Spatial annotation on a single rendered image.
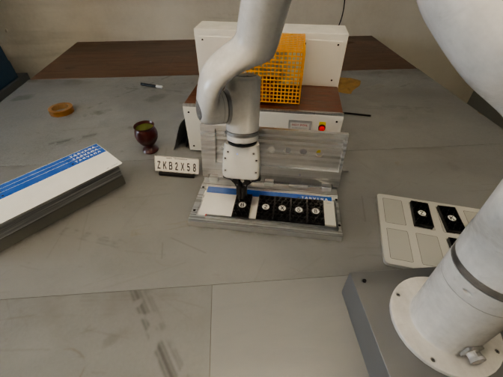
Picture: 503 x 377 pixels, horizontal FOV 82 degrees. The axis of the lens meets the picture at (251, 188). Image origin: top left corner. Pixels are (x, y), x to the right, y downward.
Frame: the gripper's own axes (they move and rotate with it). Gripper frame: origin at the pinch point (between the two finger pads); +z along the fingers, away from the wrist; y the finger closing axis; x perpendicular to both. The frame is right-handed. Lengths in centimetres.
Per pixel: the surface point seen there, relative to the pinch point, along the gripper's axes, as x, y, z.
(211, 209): -0.6, -9.1, 7.0
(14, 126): 38, -108, 1
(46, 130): 37, -92, 1
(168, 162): 16.3, -28.6, 1.3
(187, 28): 175, -71, -35
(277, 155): 12.6, 9.1, -6.2
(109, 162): 4.7, -42.4, -2.9
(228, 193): 6.7, -5.3, 5.5
